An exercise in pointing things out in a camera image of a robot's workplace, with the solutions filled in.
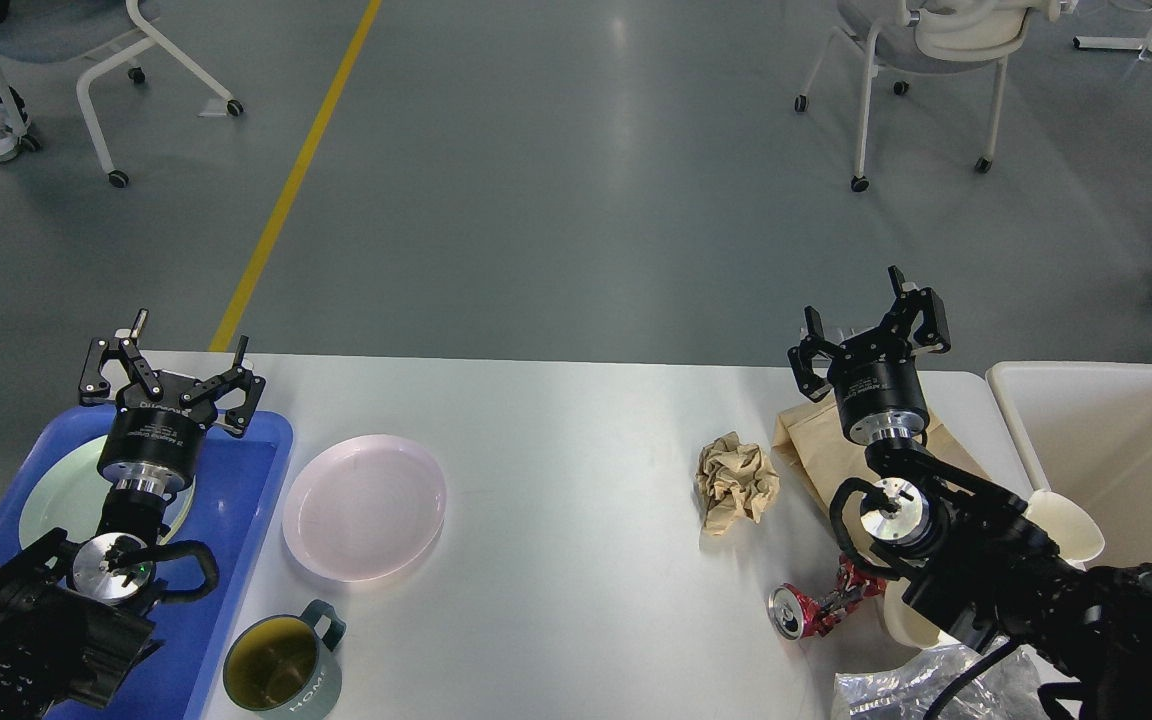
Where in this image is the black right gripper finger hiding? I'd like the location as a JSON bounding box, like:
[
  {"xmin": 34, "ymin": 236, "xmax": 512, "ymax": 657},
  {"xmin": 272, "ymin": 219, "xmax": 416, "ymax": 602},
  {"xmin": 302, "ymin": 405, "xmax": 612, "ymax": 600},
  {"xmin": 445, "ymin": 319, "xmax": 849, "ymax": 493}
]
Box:
[
  {"xmin": 878, "ymin": 265, "xmax": 952, "ymax": 356},
  {"xmin": 788, "ymin": 306, "xmax": 844, "ymax": 402}
]

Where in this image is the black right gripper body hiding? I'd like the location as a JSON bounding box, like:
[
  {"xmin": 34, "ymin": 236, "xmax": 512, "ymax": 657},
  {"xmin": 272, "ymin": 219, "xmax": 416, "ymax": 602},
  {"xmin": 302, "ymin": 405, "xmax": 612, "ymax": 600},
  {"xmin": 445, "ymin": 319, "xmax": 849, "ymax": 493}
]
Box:
[{"xmin": 827, "ymin": 340, "xmax": 931, "ymax": 445}]

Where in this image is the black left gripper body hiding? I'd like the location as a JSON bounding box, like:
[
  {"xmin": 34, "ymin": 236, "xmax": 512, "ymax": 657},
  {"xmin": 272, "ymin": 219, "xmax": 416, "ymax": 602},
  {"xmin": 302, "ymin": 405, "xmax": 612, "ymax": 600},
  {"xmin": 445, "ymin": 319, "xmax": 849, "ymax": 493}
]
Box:
[{"xmin": 97, "ymin": 372, "xmax": 230, "ymax": 495}]

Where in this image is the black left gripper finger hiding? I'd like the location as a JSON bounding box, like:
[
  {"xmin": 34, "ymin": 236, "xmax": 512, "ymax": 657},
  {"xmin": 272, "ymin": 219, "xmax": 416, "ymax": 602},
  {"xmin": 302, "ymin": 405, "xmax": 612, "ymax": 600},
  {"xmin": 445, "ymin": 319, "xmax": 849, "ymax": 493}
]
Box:
[
  {"xmin": 182, "ymin": 334, "xmax": 265, "ymax": 438},
  {"xmin": 79, "ymin": 310, "xmax": 159, "ymax": 406}
]

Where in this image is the pink plate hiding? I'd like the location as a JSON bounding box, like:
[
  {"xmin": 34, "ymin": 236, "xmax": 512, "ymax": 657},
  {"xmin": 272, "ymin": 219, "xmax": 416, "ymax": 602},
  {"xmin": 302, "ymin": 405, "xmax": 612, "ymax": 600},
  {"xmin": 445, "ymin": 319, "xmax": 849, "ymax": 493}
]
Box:
[{"xmin": 282, "ymin": 434, "xmax": 447, "ymax": 583}]

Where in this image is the teal HOME mug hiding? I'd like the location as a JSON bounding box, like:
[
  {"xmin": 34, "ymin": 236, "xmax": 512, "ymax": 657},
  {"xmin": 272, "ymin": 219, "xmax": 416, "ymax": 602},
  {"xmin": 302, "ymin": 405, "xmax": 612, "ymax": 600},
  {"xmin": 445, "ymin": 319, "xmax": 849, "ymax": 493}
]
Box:
[{"xmin": 221, "ymin": 600, "xmax": 346, "ymax": 719}]

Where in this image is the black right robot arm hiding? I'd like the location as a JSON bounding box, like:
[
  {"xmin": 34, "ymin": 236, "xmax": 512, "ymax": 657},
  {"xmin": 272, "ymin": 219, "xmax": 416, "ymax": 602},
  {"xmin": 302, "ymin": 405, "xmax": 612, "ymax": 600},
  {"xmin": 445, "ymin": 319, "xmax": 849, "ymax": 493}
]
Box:
[{"xmin": 787, "ymin": 266, "xmax": 1152, "ymax": 719}]

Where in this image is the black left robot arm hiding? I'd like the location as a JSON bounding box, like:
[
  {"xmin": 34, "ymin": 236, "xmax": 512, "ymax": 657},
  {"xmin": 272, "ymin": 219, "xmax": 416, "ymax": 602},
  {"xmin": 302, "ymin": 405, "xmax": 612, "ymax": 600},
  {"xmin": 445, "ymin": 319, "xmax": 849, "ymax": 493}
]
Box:
[{"xmin": 0, "ymin": 310, "xmax": 265, "ymax": 719}]

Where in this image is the blue plastic tray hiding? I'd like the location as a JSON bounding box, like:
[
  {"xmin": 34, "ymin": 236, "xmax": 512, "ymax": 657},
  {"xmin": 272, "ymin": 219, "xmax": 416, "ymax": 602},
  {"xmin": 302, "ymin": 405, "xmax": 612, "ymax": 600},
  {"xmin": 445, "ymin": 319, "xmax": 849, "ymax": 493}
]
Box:
[{"xmin": 0, "ymin": 406, "xmax": 293, "ymax": 719}]

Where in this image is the brown paper bag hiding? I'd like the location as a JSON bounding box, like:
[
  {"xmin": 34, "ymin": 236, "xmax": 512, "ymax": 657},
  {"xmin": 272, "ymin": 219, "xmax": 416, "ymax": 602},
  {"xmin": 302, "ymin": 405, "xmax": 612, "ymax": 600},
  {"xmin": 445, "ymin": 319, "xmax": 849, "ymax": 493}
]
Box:
[{"xmin": 773, "ymin": 400, "xmax": 990, "ymax": 516}]

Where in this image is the light green plate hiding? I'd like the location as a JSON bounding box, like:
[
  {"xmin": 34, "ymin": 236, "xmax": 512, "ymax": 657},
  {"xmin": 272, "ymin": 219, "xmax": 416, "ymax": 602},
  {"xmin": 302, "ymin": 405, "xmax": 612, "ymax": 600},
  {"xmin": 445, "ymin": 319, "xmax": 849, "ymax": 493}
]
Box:
[{"xmin": 18, "ymin": 434, "xmax": 196, "ymax": 551}]

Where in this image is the crumpled brown paper ball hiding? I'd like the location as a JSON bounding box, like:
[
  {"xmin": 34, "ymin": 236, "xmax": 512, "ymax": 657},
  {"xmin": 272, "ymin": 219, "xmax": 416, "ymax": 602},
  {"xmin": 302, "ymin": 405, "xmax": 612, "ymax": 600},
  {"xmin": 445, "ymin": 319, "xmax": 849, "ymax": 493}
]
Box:
[{"xmin": 695, "ymin": 432, "xmax": 781, "ymax": 537}]

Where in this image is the white paper cup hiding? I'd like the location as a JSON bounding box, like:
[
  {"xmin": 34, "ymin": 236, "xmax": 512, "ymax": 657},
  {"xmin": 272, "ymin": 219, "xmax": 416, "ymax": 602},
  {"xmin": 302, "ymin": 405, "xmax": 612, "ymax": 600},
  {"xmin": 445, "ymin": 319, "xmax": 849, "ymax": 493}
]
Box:
[
  {"xmin": 881, "ymin": 579, "xmax": 960, "ymax": 650},
  {"xmin": 1024, "ymin": 488, "xmax": 1106, "ymax": 564}
]

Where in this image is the cream plastic bin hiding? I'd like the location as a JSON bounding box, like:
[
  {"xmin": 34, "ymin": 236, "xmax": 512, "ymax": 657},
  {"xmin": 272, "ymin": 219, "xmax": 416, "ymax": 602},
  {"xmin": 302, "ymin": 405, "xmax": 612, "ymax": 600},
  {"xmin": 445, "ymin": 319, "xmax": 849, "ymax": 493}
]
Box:
[{"xmin": 987, "ymin": 363, "xmax": 1152, "ymax": 568}]

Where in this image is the crushed red soda can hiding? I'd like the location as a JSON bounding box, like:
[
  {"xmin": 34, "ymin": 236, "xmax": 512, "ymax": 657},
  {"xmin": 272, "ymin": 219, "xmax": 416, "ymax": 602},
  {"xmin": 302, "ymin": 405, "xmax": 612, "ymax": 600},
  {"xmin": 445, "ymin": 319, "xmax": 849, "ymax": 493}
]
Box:
[{"xmin": 767, "ymin": 553, "xmax": 887, "ymax": 641}]

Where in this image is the clear plastic bag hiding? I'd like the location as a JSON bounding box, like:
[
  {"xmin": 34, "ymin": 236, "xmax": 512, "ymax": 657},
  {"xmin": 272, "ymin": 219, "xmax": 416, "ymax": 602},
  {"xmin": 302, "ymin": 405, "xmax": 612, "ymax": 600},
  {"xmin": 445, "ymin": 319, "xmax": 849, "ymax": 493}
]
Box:
[{"xmin": 829, "ymin": 644, "xmax": 1047, "ymax": 719}]

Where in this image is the white chair grey seat right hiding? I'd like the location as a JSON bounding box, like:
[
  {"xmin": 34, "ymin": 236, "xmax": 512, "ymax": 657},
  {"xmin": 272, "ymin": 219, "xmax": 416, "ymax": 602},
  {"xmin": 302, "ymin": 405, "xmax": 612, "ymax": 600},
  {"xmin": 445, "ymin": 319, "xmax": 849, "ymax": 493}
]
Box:
[{"xmin": 794, "ymin": 1, "xmax": 1076, "ymax": 194}]

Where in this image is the white chair grey seat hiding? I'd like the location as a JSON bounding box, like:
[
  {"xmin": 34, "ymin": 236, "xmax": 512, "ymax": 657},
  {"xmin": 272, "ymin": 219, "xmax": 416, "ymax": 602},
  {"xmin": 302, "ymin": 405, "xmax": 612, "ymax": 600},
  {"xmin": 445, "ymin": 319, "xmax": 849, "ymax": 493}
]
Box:
[
  {"xmin": 0, "ymin": 1, "xmax": 244, "ymax": 188},
  {"xmin": 794, "ymin": 1, "xmax": 1076, "ymax": 194}
]

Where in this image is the white stand base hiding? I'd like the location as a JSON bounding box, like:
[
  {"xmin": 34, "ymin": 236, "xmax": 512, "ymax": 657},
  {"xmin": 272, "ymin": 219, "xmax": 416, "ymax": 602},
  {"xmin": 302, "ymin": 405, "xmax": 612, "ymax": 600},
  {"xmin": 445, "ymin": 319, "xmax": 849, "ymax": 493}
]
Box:
[{"xmin": 1073, "ymin": 0, "xmax": 1152, "ymax": 56}]

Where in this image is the white chair grey seat left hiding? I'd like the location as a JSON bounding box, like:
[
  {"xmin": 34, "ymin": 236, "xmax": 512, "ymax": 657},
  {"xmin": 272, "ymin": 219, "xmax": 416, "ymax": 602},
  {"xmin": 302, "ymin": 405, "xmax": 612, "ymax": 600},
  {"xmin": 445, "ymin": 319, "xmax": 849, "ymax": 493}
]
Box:
[{"xmin": 0, "ymin": 1, "xmax": 244, "ymax": 188}]

